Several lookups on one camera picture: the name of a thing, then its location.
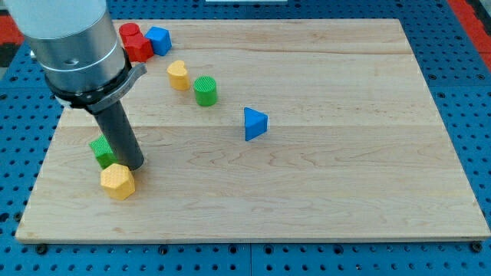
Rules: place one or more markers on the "wooden board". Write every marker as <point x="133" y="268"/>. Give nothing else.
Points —
<point x="355" y="151"/>

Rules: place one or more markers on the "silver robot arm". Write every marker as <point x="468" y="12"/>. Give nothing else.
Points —
<point x="76" y="44"/>

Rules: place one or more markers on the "green cylinder block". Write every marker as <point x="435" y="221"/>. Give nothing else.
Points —
<point x="205" y="91"/>

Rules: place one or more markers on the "red cylinder block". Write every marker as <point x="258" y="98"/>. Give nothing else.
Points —
<point x="128" y="30"/>

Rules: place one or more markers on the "blue cube block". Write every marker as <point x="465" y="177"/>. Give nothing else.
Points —
<point x="160" y="40"/>

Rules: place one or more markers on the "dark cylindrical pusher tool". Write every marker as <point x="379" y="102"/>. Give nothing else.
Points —
<point x="117" y="130"/>

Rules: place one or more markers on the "yellow hexagon block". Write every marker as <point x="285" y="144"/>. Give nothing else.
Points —
<point x="117" y="181"/>

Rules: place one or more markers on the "blue triangle block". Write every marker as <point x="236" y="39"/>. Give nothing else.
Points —
<point x="256" y="123"/>

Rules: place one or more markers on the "yellow heart block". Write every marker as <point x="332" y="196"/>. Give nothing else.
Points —
<point x="178" y="75"/>

